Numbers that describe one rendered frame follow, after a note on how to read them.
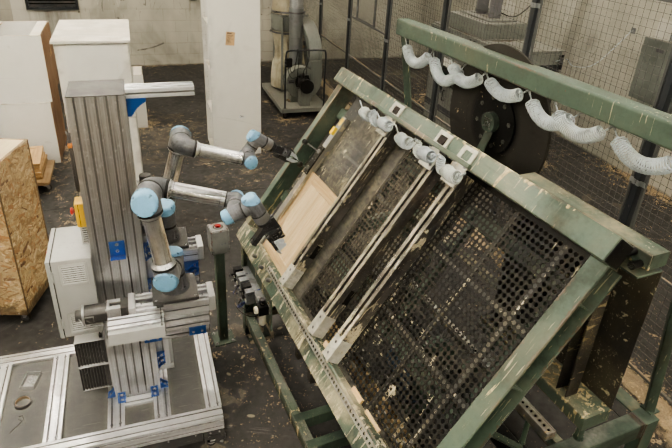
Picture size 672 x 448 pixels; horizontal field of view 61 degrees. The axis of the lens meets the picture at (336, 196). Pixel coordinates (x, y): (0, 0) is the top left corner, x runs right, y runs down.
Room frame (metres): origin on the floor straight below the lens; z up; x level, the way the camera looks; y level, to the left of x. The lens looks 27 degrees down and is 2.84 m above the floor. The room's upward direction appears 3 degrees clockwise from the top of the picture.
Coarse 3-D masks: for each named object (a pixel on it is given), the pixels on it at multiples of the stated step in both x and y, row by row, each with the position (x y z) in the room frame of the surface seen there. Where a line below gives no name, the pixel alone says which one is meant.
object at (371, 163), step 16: (400, 112) 2.85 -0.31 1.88; (384, 144) 2.84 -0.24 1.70; (368, 160) 2.82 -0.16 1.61; (352, 176) 2.83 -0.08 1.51; (368, 176) 2.80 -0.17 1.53; (352, 192) 2.77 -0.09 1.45; (336, 208) 2.73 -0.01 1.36; (320, 224) 2.73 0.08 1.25; (336, 224) 2.73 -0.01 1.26; (320, 240) 2.69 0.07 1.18; (304, 256) 2.65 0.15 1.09; (288, 272) 2.64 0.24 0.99
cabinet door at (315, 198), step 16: (304, 192) 3.12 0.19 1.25; (320, 192) 3.01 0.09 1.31; (288, 208) 3.13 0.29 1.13; (304, 208) 3.02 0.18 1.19; (320, 208) 2.91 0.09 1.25; (288, 224) 3.02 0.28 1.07; (304, 224) 2.92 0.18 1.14; (288, 240) 2.92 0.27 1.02; (304, 240) 2.82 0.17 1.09; (272, 256) 2.91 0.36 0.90; (288, 256) 2.82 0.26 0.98
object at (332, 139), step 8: (344, 120) 3.29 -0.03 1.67; (344, 128) 3.29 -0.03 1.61; (328, 136) 3.30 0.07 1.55; (336, 136) 3.27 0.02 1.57; (328, 144) 3.25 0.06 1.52; (328, 152) 3.25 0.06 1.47; (320, 160) 3.23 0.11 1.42; (312, 168) 3.20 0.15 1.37; (304, 176) 3.20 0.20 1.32; (296, 184) 3.20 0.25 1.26; (296, 192) 3.16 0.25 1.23; (288, 200) 3.15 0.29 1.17; (280, 208) 3.15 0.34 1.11; (280, 216) 3.11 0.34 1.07; (264, 240) 3.07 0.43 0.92
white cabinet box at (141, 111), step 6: (132, 66) 7.61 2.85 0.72; (138, 66) 7.63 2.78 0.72; (132, 72) 7.60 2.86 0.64; (138, 72) 7.34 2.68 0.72; (138, 78) 7.22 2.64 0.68; (144, 102) 7.23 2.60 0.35; (138, 108) 7.20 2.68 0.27; (144, 108) 7.23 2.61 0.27; (138, 114) 7.20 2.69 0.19; (144, 114) 7.22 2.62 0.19; (138, 120) 7.20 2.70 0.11; (144, 120) 7.22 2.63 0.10; (138, 126) 7.19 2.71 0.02; (144, 126) 7.22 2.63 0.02
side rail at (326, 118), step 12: (336, 96) 3.53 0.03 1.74; (348, 96) 3.56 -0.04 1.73; (324, 108) 3.52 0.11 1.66; (336, 108) 3.53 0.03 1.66; (324, 120) 3.49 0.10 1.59; (312, 132) 3.46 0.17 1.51; (324, 132) 3.50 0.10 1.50; (300, 144) 3.45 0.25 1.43; (312, 144) 3.46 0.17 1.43; (300, 156) 3.43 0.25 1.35; (288, 168) 3.39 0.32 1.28; (300, 168) 3.43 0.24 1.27; (276, 180) 3.37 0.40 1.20; (288, 180) 3.39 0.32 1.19; (276, 192) 3.35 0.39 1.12; (264, 204) 3.32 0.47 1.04; (276, 204) 3.35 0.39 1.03
